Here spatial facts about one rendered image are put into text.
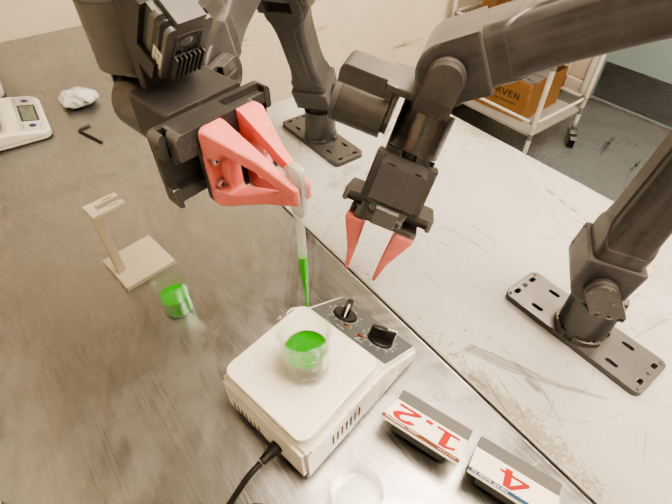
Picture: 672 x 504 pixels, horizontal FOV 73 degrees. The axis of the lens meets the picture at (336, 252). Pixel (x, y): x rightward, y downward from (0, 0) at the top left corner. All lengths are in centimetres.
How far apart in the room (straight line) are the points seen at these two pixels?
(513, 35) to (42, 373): 65
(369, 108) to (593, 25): 20
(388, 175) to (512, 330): 34
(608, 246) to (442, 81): 26
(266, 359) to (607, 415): 40
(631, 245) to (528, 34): 25
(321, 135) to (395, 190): 54
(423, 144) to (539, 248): 37
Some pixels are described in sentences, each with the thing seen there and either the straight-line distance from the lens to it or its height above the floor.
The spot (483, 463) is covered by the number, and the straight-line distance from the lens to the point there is 54.
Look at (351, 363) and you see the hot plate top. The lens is 50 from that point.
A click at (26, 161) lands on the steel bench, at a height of 90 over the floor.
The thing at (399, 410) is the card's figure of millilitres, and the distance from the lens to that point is 55.
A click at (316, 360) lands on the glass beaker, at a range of 44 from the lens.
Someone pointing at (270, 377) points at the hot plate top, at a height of 99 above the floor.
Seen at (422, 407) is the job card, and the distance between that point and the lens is 57.
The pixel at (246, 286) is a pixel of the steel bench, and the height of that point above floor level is 90.
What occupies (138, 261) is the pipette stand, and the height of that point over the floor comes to 91.
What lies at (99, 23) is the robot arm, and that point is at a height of 130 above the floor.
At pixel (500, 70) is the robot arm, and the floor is 125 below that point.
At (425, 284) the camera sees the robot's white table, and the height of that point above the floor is 90.
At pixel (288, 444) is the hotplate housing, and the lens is 48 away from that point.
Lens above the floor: 141
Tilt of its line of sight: 46 degrees down
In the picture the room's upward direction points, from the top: straight up
